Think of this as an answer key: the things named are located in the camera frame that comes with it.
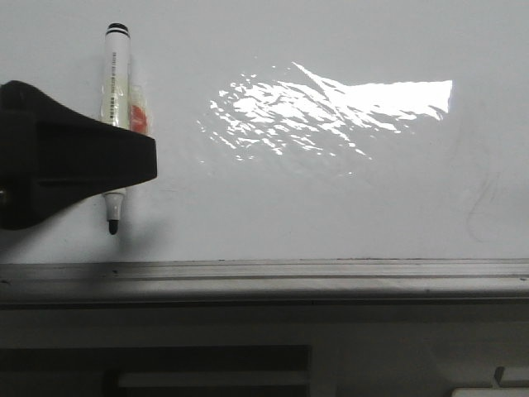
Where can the white whiteboard with aluminium frame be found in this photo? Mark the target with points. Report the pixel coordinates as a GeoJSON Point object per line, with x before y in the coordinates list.
{"type": "Point", "coordinates": [307, 150]}

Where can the white black-tipped whiteboard marker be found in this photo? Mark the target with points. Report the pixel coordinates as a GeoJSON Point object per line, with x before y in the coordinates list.
{"type": "Point", "coordinates": [123, 104]}

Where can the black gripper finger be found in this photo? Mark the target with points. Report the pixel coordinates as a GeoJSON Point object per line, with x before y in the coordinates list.
{"type": "Point", "coordinates": [53, 157]}

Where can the white base panel with slots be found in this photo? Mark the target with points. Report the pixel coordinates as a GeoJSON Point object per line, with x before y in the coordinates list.
{"type": "Point", "coordinates": [478, 348]}

